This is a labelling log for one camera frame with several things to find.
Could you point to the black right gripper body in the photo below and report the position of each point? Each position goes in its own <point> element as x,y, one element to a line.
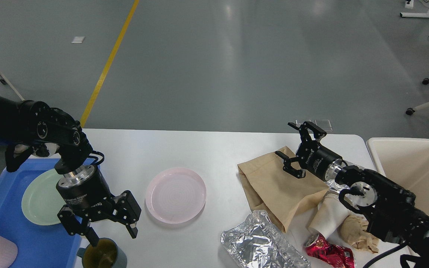
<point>317,159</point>

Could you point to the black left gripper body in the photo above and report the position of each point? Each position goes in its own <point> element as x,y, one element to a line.
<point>86,194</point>

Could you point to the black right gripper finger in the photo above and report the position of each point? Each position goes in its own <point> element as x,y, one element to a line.
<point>287,165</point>
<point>308,131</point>

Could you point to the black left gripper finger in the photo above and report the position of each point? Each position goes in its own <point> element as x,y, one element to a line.
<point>125,210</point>
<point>73,226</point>

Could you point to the grey-green mug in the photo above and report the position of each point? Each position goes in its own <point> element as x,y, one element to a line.
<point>106,254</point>

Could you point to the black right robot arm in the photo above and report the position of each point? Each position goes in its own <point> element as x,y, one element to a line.
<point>388,207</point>

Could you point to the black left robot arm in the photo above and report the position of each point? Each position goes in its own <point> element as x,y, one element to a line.
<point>27,127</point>

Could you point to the brown paper bag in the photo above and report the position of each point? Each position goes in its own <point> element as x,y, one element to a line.
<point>268,187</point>

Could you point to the blue plastic tray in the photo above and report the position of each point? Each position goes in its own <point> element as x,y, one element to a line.
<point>38,246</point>

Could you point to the light green plate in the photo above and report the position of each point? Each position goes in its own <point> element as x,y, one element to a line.
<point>41,202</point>

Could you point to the crushed white paper cup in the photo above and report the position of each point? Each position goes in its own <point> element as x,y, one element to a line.
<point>330,215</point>

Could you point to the pink plate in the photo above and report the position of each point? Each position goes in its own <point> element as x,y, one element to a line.
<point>176,195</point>

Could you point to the crumpled brown paper ball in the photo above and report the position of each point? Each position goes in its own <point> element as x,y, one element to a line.
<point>353,231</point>

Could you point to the crumpled aluminium foil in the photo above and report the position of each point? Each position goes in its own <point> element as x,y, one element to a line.
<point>258,243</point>

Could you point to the crushed red can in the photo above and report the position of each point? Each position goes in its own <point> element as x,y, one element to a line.
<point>336,256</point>

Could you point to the beige plastic bin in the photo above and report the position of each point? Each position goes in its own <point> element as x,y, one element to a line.
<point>406,162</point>

